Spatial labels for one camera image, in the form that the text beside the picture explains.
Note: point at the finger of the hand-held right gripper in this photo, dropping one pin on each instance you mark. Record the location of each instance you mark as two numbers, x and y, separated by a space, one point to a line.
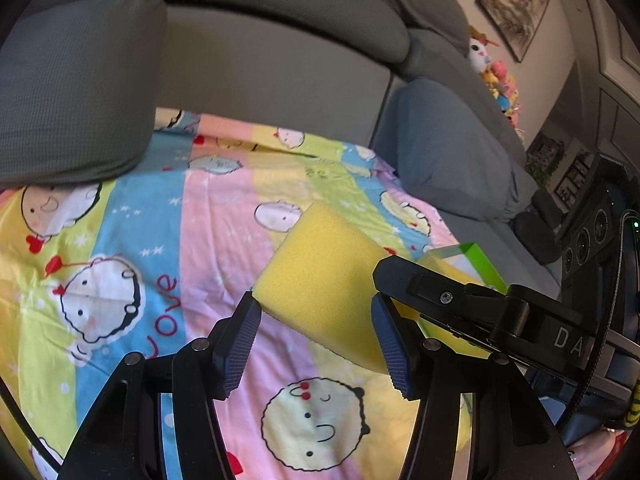
425 280

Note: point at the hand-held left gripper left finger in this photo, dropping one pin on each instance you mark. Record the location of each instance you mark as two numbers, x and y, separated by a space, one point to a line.
240 345

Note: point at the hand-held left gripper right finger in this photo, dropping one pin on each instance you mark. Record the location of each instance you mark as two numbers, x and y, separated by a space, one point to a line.
392 350

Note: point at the white box with green rim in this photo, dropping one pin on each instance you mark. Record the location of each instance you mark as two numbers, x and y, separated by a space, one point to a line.
475 260

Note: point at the yellow green sponge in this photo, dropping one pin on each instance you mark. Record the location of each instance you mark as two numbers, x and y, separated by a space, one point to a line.
320 280

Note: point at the person's right hand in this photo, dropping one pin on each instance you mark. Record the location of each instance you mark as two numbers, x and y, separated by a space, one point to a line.
595 455

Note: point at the dark cloth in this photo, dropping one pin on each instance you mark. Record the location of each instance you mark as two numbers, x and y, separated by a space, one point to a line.
537 220

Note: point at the blue grey seat cushion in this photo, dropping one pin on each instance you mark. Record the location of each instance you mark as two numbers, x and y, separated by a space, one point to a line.
450 160

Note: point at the colourful cartoon printed blanket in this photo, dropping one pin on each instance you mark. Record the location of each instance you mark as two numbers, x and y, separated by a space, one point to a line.
150 240

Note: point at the white panelled door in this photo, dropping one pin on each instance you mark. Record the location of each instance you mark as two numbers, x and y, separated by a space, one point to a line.
610 60

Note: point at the pile of plush toys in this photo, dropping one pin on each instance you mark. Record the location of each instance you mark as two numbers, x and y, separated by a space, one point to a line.
492 75

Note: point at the grey sofa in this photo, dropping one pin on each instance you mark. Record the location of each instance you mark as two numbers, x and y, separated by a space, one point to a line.
280 70

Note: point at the large framed ink painting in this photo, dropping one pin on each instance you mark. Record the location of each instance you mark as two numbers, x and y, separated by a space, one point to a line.
515 5

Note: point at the grey throw pillow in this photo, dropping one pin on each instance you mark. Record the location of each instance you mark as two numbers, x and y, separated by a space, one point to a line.
75 95

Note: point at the small wall photo frames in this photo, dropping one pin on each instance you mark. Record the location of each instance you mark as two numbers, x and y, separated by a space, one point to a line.
565 170

